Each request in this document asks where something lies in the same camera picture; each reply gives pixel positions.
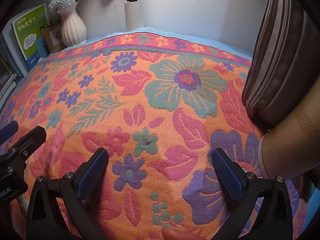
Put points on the wooden pen holder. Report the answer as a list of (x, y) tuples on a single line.
[(53, 40)]

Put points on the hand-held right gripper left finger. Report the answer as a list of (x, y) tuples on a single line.
[(92, 172)]

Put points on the grey pencil case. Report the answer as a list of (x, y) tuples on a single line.
[(280, 67)]

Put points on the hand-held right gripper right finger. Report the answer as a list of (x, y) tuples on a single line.
[(227, 177)]

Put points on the person's right hand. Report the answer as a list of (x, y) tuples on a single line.
[(177, 233)]

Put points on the floral orange blanket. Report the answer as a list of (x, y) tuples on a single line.
[(160, 105)]

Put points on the beige thermos bottle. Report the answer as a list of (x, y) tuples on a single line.
[(290, 150)]

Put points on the white ribbed vase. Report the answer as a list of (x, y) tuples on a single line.
[(73, 30)]

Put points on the green book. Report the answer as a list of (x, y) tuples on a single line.
[(27, 37)]

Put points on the stack of books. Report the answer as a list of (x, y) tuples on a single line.
[(7, 80)]

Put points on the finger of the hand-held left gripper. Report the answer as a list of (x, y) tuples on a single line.
[(27, 140), (7, 131)]

